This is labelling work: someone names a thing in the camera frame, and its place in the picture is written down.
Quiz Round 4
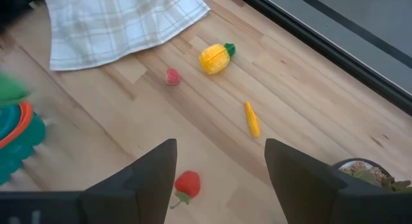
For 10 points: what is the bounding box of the black aluminium table frame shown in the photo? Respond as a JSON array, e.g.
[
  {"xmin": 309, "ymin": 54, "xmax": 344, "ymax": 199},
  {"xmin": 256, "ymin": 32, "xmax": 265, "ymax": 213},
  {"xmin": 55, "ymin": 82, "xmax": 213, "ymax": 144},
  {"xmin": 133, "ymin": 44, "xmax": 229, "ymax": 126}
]
[{"xmin": 230, "ymin": 0, "xmax": 412, "ymax": 117}]

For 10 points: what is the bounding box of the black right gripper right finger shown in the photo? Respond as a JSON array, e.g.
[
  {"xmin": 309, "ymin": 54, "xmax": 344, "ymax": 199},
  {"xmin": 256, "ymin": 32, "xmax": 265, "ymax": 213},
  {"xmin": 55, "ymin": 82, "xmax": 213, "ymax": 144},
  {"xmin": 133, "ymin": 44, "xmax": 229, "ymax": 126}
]
[{"xmin": 264, "ymin": 138, "xmax": 349, "ymax": 224}]

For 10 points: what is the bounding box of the red toy strawberry with stem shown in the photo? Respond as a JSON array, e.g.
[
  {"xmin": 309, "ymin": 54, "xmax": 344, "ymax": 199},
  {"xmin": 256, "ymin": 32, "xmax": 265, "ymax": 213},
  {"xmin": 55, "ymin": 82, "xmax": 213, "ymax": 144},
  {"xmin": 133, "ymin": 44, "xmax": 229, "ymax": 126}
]
[{"xmin": 169, "ymin": 170, "xmax": 201, "ymax": 209}]

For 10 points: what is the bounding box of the yellow toy pineapple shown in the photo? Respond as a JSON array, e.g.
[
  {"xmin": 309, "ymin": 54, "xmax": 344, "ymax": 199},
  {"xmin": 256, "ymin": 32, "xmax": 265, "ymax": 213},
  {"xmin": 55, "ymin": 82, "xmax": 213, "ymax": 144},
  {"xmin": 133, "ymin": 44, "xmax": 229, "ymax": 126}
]
[{"xmin": 198, "ymin": 42, "xmax": 236, "ymax": 75}]

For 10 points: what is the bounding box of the white grey checked cloth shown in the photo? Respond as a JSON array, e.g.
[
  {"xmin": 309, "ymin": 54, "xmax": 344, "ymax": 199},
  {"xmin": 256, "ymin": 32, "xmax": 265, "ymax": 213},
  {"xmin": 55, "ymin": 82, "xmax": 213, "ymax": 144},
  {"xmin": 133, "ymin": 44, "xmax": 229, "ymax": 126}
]
[{"xmin": 42, "ymin": 0, "xmax": 212, "ymax": 72}]

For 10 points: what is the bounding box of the green basket with orange rim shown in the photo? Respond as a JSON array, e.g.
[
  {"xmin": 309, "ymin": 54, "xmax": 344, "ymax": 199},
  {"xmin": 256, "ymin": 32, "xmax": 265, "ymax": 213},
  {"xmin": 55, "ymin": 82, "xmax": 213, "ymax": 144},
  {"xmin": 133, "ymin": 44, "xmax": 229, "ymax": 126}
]
[{"xmin": 0, "ymin": 100, "xmax": 47, "ymax": 186}]

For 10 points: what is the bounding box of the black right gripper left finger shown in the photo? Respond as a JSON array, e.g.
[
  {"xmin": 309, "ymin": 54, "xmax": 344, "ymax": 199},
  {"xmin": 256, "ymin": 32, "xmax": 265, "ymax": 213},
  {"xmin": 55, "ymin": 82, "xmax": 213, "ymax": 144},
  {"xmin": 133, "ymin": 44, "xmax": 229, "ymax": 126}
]
[{"xmin": 77, "ymin": 138, "xmax": 178, "ymax": 224}]

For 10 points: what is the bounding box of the pink toy raspberry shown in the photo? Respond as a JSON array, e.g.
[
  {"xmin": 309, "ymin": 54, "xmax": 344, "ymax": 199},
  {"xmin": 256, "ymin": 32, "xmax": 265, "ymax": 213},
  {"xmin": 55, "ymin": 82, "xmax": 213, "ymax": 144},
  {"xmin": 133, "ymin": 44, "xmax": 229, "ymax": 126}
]
[{"xmin": 165, "ymin": 68, "xmax": 182, "ymax": 87}]

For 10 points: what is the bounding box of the green toy vegetable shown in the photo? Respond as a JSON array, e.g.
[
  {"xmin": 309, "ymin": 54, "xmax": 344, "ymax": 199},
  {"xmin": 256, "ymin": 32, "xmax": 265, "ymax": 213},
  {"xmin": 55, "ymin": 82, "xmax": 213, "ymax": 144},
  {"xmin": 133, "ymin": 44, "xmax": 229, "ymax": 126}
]
[{"xmin": 0, "ymin": 72, "xmax": 32, "ymax": 106}]

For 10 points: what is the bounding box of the yellow toy corn cob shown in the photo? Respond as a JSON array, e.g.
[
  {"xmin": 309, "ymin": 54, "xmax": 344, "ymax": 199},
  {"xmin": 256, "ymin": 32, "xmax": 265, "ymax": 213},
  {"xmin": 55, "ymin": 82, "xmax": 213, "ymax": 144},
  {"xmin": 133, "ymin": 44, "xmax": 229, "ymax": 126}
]
[{"xmin": 243, "ymin": 100, "xmax": 261, "ymax": 139}]

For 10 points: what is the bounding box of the succulent plant in black pot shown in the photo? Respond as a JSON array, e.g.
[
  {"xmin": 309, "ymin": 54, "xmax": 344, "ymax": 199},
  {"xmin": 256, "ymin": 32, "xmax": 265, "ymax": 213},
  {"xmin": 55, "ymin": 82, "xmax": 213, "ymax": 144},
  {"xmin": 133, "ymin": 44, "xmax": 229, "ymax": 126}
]
[{"xmin": 331, "ymin": 158, "xmax": 412, "ymax": 194}]

